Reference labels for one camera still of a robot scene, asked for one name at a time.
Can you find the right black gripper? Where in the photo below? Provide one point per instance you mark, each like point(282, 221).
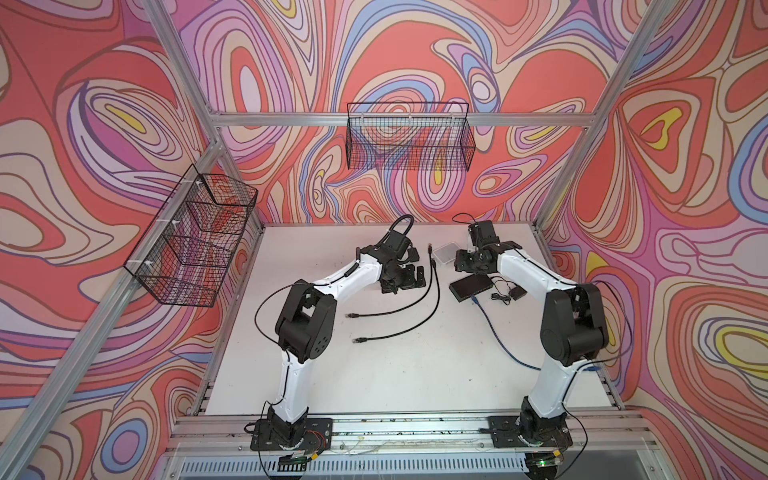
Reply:
point(460, 263)

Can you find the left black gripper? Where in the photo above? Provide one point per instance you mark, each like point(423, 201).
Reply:
point(410, 282)

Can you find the small white network switch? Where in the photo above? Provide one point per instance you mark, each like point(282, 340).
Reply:
point(446, 254)

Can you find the black network switch box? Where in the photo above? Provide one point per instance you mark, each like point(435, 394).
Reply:
point(469, 286)

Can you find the black power adapter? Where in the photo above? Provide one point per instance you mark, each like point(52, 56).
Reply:
point(506, 291)
point(412, 255)

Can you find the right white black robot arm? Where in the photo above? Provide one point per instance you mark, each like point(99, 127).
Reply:
point(573, 328)

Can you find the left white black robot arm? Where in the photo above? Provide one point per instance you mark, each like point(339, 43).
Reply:
point(305, 326)

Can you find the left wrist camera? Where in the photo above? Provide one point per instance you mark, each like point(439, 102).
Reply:
point(397, 243)

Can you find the back wire mesh basket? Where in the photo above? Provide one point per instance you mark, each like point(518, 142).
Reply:
point(409, 135)

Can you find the wire mesh basket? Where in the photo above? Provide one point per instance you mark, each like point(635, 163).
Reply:
point(200, 228)
point(409, 135)

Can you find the left wire mesh basket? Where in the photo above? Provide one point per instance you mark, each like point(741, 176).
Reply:
point(200, 228)

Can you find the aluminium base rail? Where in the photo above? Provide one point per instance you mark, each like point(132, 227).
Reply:
point(595, 444)

